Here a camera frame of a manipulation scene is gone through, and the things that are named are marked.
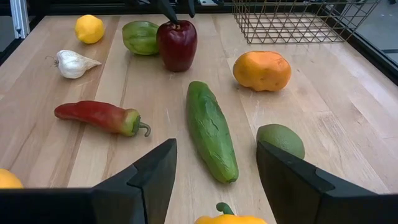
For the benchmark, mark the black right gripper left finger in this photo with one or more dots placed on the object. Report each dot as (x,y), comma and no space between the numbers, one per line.
(155,174)

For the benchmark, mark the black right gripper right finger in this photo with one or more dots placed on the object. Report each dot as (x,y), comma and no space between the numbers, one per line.
(289,193)

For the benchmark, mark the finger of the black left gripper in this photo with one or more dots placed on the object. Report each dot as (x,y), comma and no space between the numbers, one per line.
(168,11)
(191,7)

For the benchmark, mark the dark red apple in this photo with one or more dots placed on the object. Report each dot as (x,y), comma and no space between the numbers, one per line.
(177,46)

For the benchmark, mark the green ribbed squash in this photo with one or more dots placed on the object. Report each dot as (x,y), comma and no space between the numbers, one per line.
(140,39)

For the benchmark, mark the green lime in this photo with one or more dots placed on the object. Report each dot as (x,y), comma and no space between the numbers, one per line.
(283,138)

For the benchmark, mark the yellow bell pepper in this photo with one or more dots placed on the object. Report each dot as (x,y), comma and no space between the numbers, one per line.
(230,219)

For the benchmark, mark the green cucumber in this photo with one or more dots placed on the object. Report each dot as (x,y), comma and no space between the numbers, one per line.
(210,130)

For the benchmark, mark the red chili pepper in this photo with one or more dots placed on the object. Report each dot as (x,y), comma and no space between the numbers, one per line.
(99,116)

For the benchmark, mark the yellow lemon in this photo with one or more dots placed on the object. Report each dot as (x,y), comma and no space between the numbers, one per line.
(9,180)
(89,29)

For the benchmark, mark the lumpy orange produce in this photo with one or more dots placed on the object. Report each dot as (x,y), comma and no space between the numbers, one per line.
(262,71)

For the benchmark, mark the white garlic bulb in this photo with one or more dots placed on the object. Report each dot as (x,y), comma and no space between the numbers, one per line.
(73,63)

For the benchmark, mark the black table frame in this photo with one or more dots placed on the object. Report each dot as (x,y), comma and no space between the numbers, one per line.
(93,8)

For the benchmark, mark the aluminium frame post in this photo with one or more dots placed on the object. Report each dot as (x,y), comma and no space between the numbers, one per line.
(19,18)

